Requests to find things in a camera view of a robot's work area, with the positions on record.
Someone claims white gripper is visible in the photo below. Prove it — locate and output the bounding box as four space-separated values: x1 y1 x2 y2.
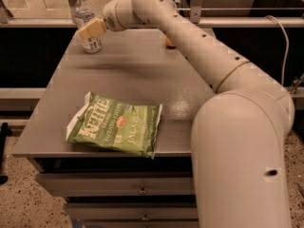
78 0 137 39

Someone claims clear plastic water bottle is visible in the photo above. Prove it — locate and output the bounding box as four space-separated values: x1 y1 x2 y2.
74 0 102 53

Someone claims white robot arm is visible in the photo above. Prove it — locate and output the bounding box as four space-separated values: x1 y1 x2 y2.
79 0 295 228

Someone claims green jalapeno chip bag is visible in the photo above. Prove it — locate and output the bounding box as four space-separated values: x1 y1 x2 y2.
66 92 162 159

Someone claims grey drawer cabinet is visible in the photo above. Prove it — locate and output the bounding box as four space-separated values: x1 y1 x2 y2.
13 29 213 228

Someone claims orange fruit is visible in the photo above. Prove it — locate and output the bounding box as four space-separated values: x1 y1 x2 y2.
165 37 175 48

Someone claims metal railing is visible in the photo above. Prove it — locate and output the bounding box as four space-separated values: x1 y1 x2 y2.
1 0 304 28

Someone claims black floor stand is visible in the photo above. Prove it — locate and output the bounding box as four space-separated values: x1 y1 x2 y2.
0 123 12 185

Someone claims top grey drawer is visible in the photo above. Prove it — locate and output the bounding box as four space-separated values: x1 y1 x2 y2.
36 172 195 197

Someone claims grey drawer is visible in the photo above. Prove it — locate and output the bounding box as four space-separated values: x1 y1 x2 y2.
64 203 198 220
36 172 195 197

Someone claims white cable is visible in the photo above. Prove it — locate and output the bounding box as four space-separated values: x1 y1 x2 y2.
265 14 291 86

